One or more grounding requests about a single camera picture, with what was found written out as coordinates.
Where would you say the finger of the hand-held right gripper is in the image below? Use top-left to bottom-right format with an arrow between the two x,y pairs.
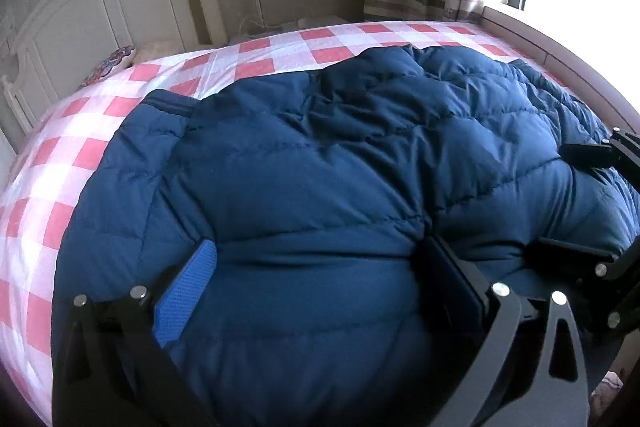
559,126 -> 640,188
527,234 -> 640,343

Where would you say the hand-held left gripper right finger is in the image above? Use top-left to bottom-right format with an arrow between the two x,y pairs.
420,234 -> 591,427

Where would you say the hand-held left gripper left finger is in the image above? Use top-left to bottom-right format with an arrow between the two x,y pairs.
52,237 -> 222,427

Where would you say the blue down jacket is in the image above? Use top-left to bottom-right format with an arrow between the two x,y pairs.
50,44 -> 640,427

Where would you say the pink checkered bed sheet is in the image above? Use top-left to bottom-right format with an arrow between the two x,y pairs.
0,19 -> 573,414

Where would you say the patterned pillow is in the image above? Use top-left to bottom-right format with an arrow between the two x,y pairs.
77,45 -> 136,90

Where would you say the white wooden headboard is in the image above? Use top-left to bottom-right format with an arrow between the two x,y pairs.
0,0 -> 229,148

